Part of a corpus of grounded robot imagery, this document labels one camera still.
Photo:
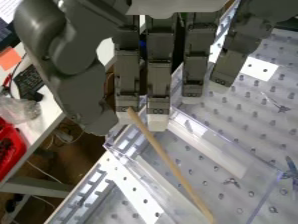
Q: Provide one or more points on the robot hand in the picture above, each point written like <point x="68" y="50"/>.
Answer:
<point x="75" y="50"/>

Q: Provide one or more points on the wooden chopstick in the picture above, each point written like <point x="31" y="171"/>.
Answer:
<point x="171" y="163"/>

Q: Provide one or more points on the black keyboard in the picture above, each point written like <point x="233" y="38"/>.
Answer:
<point x="29" y="81"/>

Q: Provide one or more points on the clear plastic cup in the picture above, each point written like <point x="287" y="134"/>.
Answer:
<point x="18" y="108"/>

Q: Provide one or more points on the white desk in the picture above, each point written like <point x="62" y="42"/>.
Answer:
<point x="38" y="128"/>

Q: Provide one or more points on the red tray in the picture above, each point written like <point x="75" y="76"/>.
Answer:
<point x="9" y="150"/>

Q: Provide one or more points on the small white square plate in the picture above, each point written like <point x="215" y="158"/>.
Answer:
<point x="260" y="68"/>

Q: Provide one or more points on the small metal wing nut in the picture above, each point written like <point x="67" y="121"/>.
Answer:
<point x="231" y="182"/>

